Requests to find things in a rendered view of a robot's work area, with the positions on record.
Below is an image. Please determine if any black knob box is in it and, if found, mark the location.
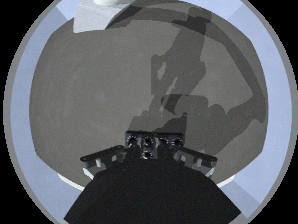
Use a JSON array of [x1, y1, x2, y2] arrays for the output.
[[125, 131, 185, 159]]

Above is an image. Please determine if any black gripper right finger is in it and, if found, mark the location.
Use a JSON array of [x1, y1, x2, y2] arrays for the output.
[[153, 138, 218, 179]]

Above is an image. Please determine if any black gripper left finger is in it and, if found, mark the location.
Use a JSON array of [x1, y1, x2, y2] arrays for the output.
[[80, 138, 143, 181]]

